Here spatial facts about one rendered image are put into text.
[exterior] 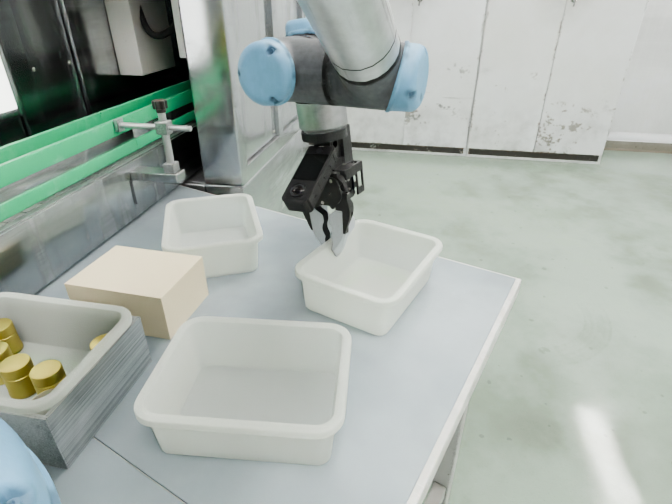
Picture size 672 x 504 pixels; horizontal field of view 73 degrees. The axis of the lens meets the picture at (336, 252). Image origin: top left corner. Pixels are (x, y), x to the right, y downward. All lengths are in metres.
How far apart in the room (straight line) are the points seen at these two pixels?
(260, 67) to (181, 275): 0.33
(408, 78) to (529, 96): 3.44
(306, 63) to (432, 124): 3.38
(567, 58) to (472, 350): 3.40
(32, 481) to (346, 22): 0.38
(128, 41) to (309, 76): 0.91
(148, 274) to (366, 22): 0.49
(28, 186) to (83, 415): 0.45
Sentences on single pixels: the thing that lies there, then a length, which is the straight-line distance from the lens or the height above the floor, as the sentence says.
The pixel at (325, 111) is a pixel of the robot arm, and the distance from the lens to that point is 0.69.
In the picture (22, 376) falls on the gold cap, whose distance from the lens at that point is 0.67.
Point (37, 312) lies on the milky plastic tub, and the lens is 0.74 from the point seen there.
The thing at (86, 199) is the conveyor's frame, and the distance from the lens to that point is 0.99.
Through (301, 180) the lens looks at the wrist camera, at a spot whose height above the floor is 0.96.
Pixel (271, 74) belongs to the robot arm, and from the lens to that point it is 0.57.
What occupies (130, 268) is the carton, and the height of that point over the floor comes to 0.82.
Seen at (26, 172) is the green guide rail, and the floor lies 0.94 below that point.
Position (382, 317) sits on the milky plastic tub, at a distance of 0.66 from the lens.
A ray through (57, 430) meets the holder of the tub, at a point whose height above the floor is 0.80.
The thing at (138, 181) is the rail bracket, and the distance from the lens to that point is 1.12.
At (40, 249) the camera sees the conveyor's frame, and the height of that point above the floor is 0.82.
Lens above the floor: 1.20
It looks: 30 degrees down
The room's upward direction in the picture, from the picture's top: straight up
